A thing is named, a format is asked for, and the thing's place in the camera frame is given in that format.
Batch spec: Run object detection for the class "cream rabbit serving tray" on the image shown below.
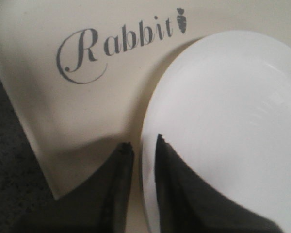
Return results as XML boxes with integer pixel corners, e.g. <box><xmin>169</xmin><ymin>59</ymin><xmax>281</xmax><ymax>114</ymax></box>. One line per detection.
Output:
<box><xmin>0</xmin><ymin>0</ymin><xmax>291</xmax><ymax>233</ymax></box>

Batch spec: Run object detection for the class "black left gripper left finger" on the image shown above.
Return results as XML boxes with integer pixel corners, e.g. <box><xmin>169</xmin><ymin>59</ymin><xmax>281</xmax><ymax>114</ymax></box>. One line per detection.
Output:
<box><xmin>12</xmin><ymin>143</ymin><xmax>134</xmax><ymax>233</ymax></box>

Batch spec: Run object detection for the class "white round plate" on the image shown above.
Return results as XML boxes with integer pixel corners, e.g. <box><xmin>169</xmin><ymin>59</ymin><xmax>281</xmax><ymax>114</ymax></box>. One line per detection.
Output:
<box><xmin>141</xmin><ymin>31</ymin><xmax>291</xmax><ymax>233</ymax></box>

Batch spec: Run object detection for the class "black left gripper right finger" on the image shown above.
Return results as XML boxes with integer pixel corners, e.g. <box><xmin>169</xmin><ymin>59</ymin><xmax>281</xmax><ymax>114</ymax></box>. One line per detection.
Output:
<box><xmin>154</xmin><ymin>134</ymin><xmax>282</xmax><ymax>233</ymax></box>

